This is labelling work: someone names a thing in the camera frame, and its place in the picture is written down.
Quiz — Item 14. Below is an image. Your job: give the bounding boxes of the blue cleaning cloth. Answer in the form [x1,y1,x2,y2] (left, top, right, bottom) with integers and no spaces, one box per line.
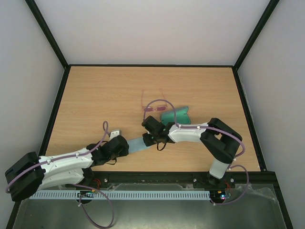
[127,137,150,154]

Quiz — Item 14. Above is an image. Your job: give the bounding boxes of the pink sunglasses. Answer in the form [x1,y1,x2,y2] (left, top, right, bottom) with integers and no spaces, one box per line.
[141,88,167,112]

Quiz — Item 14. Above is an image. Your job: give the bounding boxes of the grey-green glasses case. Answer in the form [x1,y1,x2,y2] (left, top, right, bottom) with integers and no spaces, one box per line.
[160,106,191,125]

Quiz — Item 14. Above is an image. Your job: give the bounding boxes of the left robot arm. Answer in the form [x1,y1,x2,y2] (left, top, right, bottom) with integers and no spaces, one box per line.
[5,135,129,202]

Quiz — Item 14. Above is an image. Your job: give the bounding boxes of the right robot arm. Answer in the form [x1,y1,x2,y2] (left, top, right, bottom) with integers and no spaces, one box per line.
[142,116,245,187]

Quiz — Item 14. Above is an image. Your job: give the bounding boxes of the left circuit board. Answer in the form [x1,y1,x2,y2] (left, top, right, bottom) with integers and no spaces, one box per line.
[76,189,98,198]

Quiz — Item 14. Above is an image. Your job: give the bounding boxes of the circuit board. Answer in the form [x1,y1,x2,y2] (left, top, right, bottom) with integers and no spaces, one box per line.
[76,189,98,198]
[210,190,232,204]

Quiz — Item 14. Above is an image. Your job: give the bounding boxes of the right circuit board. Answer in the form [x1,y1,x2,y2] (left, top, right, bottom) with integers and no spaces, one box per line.
[210,190,232,204]

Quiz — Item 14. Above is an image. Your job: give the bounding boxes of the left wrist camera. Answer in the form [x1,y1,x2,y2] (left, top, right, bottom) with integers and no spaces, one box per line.
[109,129,122,140]

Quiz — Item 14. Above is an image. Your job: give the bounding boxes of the light blue cable duct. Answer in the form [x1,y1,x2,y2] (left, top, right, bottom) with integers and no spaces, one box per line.
[30,190,210,200]

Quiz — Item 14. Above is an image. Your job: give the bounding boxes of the black aluminium front rail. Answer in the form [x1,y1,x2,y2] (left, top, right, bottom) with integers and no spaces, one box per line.
[57,170,277,189]

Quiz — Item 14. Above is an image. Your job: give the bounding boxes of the black cage frame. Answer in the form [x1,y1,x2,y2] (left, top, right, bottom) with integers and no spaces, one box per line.
[6,0,293,229]

